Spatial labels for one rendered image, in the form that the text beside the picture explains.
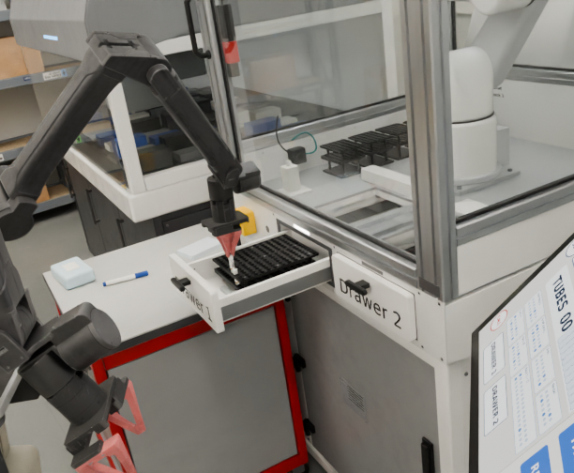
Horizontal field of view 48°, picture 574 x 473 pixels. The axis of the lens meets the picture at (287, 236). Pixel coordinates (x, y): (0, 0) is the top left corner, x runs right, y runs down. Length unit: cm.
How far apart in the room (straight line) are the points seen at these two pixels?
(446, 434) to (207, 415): 75
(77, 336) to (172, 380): 103
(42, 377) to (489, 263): 86
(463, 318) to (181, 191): 135
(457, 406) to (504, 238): 37
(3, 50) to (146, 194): 300
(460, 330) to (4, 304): 87
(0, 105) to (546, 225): 478
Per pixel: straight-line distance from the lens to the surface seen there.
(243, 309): 156
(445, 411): 146
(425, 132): 119
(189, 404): 192
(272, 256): 168
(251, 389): 199
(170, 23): 234
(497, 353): 104
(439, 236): 124
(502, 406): 93
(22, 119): 571
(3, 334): 85
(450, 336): 135
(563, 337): 91
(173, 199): 242
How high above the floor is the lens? 159
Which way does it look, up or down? 23 degrees down
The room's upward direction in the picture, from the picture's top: 8 degrees counter-clockwise
